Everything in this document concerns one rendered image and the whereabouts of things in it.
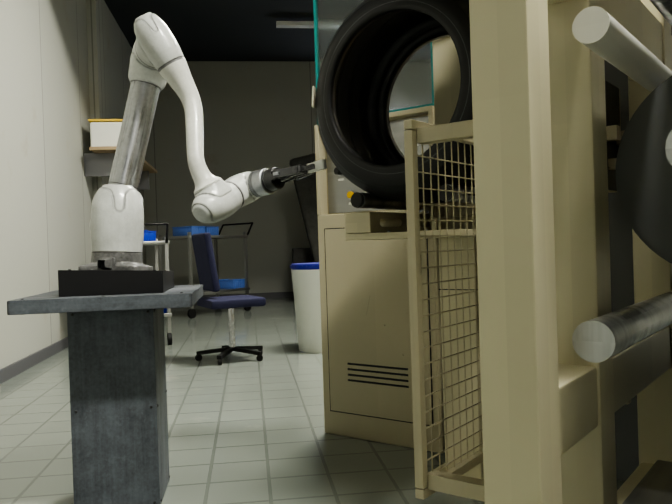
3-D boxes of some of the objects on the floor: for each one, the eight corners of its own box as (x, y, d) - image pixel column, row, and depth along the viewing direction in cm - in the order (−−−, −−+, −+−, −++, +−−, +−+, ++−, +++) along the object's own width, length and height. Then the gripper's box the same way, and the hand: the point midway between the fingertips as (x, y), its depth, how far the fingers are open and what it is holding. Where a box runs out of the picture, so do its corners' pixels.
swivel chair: (267, 352, 502) (263, 231, 501) (267, 363, 453) (263, 230, 452) (196, 355, 497) (192, 234, 496) (189, 367, 447) (184, 232, 447)
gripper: (254, 167, 221) (310, 150, 207) (281, 170, 232) (336, 153, 218) (257, 190, 221) (313, 174, 207) (284, 192, 231) (339, 176, 217)
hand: (316, 166), depth 214 cm, fingers closed
